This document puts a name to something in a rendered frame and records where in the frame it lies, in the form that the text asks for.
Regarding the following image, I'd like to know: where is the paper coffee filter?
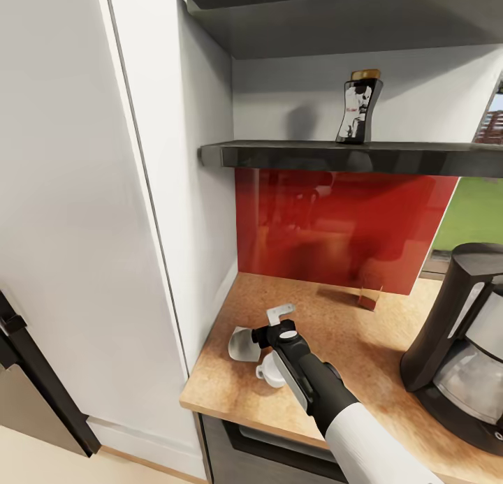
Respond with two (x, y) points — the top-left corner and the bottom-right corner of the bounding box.
(228, 326), (262, 362)

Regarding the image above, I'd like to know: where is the bottle of coffee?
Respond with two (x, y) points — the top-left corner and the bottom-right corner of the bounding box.
(335, 69), (384, 145)

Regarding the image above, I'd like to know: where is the coffee cup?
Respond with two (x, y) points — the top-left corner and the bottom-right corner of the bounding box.
(256, 353), (287, 388)

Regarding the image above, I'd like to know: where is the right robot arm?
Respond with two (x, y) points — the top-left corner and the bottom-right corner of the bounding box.
(251, 303), (444, 484)

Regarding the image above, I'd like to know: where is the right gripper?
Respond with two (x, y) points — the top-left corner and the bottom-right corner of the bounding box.
(251, 319), (295, 349)

